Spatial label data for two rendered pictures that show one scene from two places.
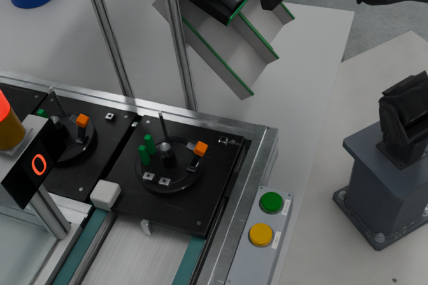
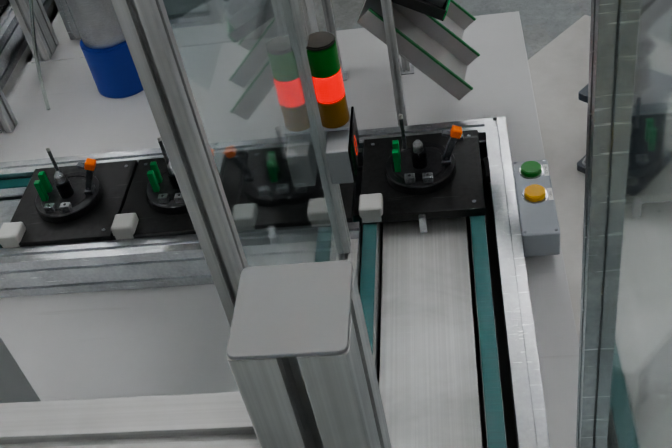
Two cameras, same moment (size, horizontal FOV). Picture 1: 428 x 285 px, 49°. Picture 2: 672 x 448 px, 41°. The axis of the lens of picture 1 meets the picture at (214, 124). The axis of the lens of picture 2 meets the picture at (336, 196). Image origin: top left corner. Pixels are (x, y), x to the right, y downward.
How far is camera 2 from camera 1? 1.02 m
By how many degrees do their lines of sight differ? 13
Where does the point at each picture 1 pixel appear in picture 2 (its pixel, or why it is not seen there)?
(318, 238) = (579, 202)
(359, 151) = not seen: hidden behind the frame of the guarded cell
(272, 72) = not seen: hidden behind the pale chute
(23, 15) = (127, 105)
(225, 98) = (424, 120)
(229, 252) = (513, 214)
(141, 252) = (424, 249)
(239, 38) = (435, 44)
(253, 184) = (505, 162)
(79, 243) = (365, 254)
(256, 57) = (456, 60)
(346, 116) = (556, 103)
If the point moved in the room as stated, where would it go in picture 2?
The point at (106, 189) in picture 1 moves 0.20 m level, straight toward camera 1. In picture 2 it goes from (371, 199) to (454, 241)
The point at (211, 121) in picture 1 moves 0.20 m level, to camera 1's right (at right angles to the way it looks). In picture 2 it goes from (435, 128) to (517, 95)
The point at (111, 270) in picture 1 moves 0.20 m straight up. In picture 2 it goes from (404, 270) to (392, 191)
